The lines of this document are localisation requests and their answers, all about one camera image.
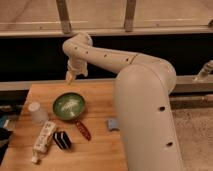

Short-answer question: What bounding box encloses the black striped eraser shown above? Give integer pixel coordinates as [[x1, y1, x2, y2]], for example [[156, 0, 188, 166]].
[[53, 131, 72, 150]]

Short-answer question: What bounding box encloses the white object at right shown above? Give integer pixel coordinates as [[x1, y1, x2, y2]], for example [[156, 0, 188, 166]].
[[194, 60, 213, 82]]

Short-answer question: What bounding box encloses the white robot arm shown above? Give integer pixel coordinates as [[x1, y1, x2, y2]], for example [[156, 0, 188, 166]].
[[63, 33, 183, 171]]

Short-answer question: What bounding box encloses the green bowl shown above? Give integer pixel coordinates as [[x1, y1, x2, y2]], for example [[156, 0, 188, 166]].
[[53, 92, 85, 121]]

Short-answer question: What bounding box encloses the blue sponge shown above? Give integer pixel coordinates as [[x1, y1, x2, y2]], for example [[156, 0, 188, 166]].
[[107, 118, 119, 131]]

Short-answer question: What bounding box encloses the white tube package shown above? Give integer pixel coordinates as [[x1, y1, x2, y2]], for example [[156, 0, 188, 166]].
[[31, 121, 57, 164]]

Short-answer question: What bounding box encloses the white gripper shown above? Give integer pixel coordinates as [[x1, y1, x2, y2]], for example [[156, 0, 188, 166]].
[[65, 58, 88, 84]]

